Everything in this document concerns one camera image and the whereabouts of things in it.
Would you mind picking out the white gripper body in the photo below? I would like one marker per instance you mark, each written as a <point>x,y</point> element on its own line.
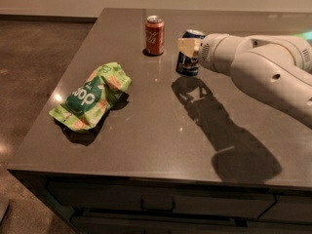
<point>208,53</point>

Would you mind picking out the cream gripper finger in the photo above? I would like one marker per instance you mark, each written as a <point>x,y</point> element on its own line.
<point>189,46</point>

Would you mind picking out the black drawer handle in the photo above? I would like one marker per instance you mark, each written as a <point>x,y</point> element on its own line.
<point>158,205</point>

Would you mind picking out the red coca-cola can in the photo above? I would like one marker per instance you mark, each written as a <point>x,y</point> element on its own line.
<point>154,35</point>

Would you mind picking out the blue pepsi can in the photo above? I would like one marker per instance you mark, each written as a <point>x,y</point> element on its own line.
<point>189,66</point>

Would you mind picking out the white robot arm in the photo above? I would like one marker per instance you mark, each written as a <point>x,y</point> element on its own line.
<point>275,70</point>

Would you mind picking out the green chip bag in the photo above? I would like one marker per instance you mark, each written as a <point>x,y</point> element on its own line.
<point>83,109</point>

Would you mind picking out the dark cabinet drawer front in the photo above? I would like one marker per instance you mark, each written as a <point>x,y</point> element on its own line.
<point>181,199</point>

